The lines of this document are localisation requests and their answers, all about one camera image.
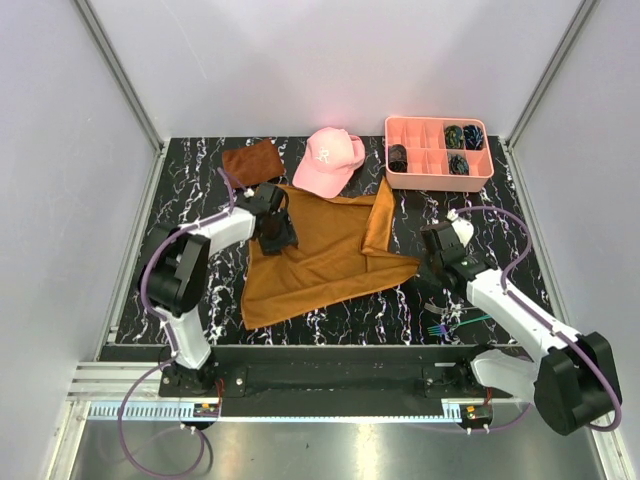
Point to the silver fork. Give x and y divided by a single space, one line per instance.
455 309

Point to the brown folded cloth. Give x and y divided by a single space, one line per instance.
252 165

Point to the dark rolled sock left compartment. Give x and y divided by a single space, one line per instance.
398 158

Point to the orange cloth napkin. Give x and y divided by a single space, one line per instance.
342 253

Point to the pink divided organizer tray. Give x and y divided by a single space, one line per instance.
428 170

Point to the blue patterned rolled sock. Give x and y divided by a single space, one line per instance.
473 137

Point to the iridescent rainbow fork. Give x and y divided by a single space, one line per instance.
442 329

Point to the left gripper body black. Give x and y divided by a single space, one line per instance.
280 233

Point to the teal patterned rolled sock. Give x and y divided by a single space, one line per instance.
458 165

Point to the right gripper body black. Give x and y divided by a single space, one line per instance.
434 263

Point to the green patterned rolled sock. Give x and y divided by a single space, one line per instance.
454 137

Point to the pink baseball cap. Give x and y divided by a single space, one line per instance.
331 158

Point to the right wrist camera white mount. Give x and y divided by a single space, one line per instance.
463 228

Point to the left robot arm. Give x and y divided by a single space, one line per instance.
173 277

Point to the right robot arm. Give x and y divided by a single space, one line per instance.
570 378

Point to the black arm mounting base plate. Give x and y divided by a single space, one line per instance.
334 382

